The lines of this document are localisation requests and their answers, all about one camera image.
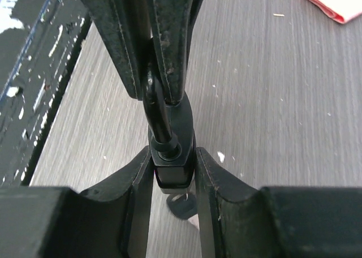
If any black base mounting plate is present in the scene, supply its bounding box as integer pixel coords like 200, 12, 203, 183
1, 0, 91, 187

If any black padlock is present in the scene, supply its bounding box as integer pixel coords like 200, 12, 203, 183
140, 37, 197, 195

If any black-headed key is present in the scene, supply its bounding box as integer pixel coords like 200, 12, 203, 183
166, 193, 197, 220

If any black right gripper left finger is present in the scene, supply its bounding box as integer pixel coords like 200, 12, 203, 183
1, 148, 152, 257

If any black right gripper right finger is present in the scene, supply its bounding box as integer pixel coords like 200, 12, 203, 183
195, 148, 361, 257

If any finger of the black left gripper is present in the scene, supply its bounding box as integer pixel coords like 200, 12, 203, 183
151, 0, 203, 105
81, 0, 150, 100

